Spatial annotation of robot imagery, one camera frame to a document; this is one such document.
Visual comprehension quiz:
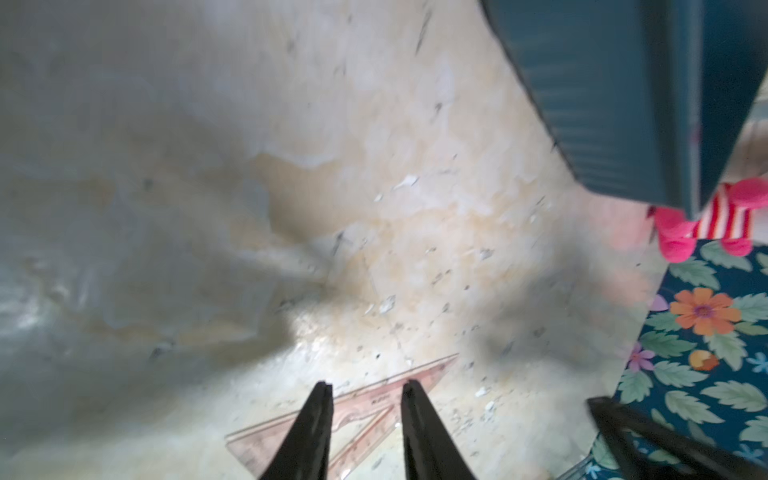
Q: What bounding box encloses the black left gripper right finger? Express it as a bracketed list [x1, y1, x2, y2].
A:
[401, 380, 475, 480]

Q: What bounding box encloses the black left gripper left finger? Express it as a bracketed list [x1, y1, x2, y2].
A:
[260, 381, 334, 480]

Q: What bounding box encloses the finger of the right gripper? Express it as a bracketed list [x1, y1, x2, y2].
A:
[587, 397, 767, 480]

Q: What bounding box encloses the brown triangle ruler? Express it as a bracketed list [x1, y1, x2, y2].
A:
[225, 354, 457, 479]

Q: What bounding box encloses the teal plastic storage box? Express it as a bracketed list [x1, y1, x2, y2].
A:
[483, 1, 767, 219]

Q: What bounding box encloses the pink white plush doll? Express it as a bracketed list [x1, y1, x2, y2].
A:
[648, 175, 767, 263]

